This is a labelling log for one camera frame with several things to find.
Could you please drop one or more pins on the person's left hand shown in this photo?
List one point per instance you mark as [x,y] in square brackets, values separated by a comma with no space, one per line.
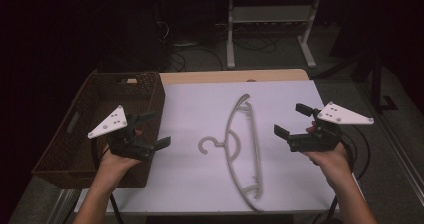
[115,164]

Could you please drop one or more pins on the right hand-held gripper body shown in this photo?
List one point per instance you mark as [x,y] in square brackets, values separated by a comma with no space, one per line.
[336,114]

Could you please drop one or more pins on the black metal stand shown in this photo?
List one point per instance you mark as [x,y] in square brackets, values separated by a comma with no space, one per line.
[377,84]

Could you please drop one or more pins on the grey plastic clothes hanger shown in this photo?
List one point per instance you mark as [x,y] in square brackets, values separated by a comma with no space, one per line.
[231,150]

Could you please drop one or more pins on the brown wicker basket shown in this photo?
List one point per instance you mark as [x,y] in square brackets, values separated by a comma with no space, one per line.
[76,144]

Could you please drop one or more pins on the white metal desk frame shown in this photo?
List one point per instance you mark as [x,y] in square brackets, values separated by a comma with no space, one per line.
[271,14]

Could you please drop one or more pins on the white table sheet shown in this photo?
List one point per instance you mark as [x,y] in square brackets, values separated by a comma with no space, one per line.
[193,110]

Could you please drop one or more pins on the person's right hand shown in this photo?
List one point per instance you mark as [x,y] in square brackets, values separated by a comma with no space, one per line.
[335,164]

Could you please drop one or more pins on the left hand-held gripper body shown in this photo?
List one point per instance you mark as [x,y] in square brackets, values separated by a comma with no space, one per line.
[113,122]

